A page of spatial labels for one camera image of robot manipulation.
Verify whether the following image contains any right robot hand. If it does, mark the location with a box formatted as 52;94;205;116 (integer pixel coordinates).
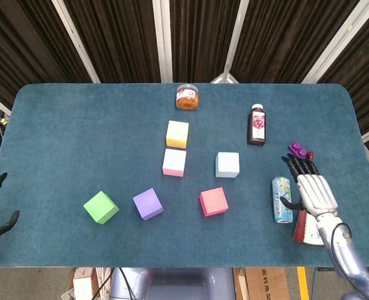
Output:
280;152;340;224

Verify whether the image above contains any light blue foam cube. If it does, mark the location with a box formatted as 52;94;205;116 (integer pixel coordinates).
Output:
215;152;240;179

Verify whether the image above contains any red foam cube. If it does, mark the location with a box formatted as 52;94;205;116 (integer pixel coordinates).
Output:
199;187;230;217

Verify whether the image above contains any yellow foam cube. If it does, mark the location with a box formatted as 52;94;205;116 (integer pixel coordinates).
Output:
166;120;190;149

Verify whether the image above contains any light blue drink can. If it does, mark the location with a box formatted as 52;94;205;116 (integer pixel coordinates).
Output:
271;176;294;224

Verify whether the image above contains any red and white folding fan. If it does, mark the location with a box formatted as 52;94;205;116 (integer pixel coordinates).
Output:
293;151;325;247

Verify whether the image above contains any purple toy brick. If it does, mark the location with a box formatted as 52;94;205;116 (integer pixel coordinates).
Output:
287;142;308;162

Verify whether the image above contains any dark juice bottle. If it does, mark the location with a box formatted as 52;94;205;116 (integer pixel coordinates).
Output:
246;104;268;147

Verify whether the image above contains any brown cardboard box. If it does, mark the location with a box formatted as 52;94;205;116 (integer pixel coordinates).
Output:
245;267;290;300

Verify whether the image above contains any teal table cloth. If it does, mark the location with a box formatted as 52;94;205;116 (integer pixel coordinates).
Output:
0;82;369;269

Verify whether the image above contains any green foam cube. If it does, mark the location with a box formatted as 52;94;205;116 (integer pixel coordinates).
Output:
83;191;120;224

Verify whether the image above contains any white carton box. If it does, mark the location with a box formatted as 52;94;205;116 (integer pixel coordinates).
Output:
73;267;94;300

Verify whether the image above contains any pink foam cube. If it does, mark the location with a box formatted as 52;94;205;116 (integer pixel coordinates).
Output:
162;148;187;178

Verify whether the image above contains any purple foam cube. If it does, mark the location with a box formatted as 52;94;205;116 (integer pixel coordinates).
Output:
132;187;164;221

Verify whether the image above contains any orange snack jar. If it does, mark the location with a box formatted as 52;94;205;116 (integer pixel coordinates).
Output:
176;84;201;111

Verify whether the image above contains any grey robot torso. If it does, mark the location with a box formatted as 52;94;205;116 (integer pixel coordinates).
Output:
111;267;235;300

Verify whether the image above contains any dark brown curtain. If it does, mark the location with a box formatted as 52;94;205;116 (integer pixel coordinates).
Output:
0;0;369;151

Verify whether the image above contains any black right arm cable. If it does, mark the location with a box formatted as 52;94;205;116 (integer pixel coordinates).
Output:
329;222;353;274

